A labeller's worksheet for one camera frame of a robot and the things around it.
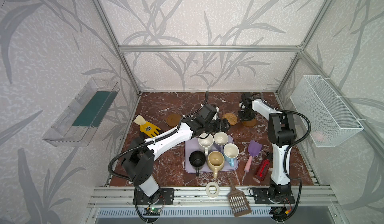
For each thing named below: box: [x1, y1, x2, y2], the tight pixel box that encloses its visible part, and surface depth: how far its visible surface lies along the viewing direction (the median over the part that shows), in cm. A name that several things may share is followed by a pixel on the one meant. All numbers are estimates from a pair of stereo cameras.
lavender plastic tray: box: [184, 135, 239, 173], surface depth 82 cm
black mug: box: [189, 150, 206, 177], surface depth 79 cm
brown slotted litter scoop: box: [227, 173, 252, 217], surface depth 74 cm
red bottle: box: [255, 159, 270, 181], surface depth 80 cm
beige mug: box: [207, 150, 225, 179], surface depth 80 cm
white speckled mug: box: [198, 132, 215, 155], surface depth 84 cm
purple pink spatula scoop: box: [244, 140, 263, 173], surface depth 91 cm
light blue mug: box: [223, 143, 239, 168], surface depth 82 cm
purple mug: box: [213, 131, 229, 153], surface depth 88 cm
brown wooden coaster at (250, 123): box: [242, 118, 257, 127], surface depth 103 cm
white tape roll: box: [205, 181, 220, 198], surface depth 77 cm
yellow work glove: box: [133, 114, 162, 138], surface depth 100 cm
